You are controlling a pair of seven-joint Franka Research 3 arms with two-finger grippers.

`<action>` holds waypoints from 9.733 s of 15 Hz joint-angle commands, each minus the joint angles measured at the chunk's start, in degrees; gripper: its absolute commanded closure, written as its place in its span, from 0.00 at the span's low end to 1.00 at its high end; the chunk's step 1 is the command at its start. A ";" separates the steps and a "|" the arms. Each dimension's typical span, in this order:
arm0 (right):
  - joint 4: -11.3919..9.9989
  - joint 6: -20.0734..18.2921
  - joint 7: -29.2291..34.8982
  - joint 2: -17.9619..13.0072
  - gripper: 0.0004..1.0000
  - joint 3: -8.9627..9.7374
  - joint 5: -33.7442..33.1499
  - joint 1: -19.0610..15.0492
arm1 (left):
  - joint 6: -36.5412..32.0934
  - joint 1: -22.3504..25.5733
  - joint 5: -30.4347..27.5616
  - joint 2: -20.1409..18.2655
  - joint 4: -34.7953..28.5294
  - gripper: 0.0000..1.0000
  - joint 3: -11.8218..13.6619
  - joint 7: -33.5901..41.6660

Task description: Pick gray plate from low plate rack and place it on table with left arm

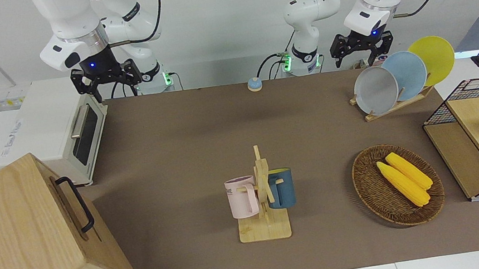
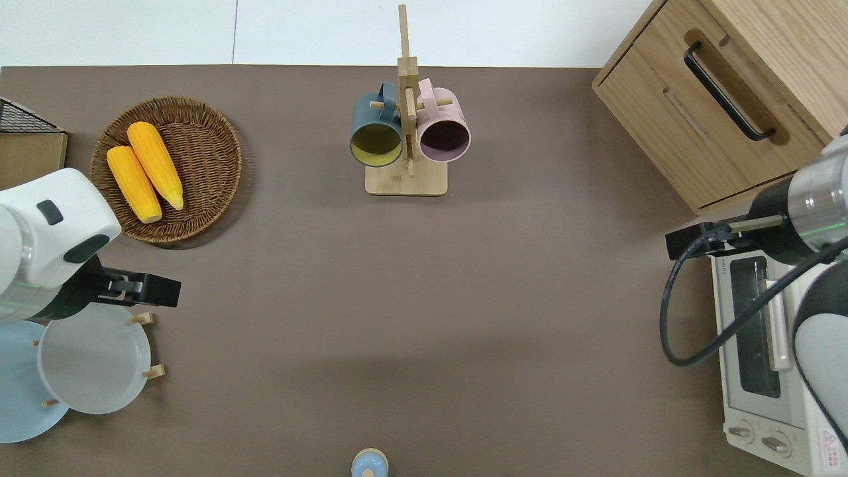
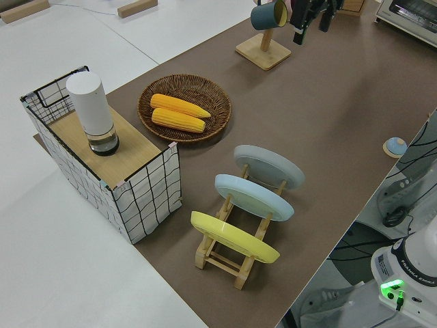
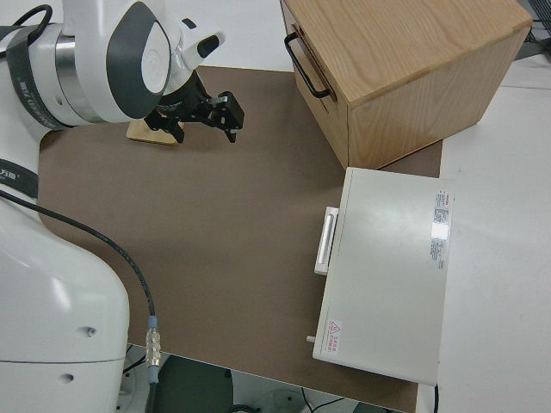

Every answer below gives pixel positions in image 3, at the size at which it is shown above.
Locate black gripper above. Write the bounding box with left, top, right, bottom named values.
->
left=289, top=0, right=343, bottom=46

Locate gray plate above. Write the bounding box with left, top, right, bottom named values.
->
left=233, top=144, right=306, bottom=192

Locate light blue plate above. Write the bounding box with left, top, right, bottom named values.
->
left=214, top=174, right=296, bottom=223

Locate yellow plate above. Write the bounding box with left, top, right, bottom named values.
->
left=190, top=210, right=281, bottom=264

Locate wooden plate rack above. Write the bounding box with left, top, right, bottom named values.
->
left=194, top=163, right=288, bottom=290

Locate wooden cabinet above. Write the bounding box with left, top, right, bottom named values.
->
left=336, top=0, right=369, bottom=17

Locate dark teal mug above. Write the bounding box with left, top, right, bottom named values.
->
left=250, top=0, right=290, bottom=31

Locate wooden mug tree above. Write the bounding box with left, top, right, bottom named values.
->
left=234, top=27, right=292, bottom=72

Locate large brown table mat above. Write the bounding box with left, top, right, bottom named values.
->
left=33, top=0, right=437, bottom=328

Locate white toaster oven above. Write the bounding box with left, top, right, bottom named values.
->
left=372, top=0, right=437, bottom=49

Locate brown wicker basket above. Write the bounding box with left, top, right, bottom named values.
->
left=137, top=74, right=233, bottom=144

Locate blue call bell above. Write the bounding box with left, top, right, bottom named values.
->
left=382, top=137, right=407, bottom=159

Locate yellow corn cob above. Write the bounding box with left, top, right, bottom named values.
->
left=150, top=93, right=212, bottom=119
left=151, top=107, right=207, bottom=134

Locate long wooden block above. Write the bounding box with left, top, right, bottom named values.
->
left=117, top=0, right=159, bottom=18
left=0, top=0, right=51, bottom=24

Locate light wooden board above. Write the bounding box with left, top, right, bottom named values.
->
left=47, top=105, right=161, bottom=182

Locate white cylindrical bottle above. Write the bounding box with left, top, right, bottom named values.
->
left=66, top=71, right=121, bottom=157

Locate coiled black cable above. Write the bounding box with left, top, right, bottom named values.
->
left=382, top=204, right=416, bottom=229

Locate wire basket with grid cloth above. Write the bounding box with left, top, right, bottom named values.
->
left=19, top=64, right=182, bottom=245

